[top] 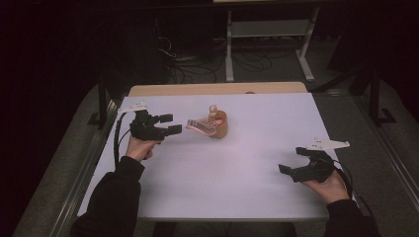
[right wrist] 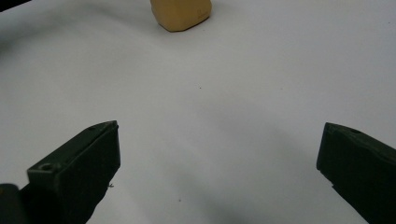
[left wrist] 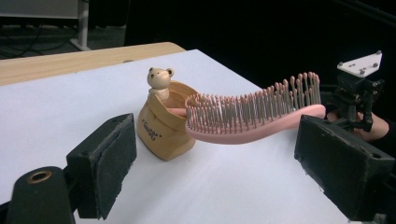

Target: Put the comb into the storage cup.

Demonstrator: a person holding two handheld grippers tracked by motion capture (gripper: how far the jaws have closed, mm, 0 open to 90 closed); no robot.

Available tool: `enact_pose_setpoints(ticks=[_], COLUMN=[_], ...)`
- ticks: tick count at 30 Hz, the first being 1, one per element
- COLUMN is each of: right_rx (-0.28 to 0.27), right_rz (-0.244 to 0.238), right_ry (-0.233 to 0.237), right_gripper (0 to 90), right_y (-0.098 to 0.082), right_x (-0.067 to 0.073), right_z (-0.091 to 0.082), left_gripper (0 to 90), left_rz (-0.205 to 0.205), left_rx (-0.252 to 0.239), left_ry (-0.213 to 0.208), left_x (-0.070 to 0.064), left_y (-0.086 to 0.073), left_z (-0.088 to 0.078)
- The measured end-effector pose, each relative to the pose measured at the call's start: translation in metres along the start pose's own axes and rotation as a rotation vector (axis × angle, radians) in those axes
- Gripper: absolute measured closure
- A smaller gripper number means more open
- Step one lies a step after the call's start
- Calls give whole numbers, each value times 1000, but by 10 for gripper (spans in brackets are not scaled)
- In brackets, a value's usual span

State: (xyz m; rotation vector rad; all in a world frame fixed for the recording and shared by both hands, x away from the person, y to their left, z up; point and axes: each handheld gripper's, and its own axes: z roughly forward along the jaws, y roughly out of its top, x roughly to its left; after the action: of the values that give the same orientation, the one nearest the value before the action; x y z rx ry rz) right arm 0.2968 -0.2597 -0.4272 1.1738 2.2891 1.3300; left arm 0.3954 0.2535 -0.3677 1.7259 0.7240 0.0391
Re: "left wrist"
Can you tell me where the wooden table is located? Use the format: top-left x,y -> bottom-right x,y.
0,41 -> 187,88

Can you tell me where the pink hairbrush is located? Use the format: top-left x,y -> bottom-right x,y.
168,71 -> 327,146

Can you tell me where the white table sheet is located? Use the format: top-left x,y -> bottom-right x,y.
0,49 -> 362,224

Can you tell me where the white metal desk frame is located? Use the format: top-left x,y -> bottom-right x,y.
0,0 -> 92,52

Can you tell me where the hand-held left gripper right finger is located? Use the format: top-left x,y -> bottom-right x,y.
293,114 -> 396,222

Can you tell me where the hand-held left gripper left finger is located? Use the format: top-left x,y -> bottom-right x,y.
65,113 -> 138,221

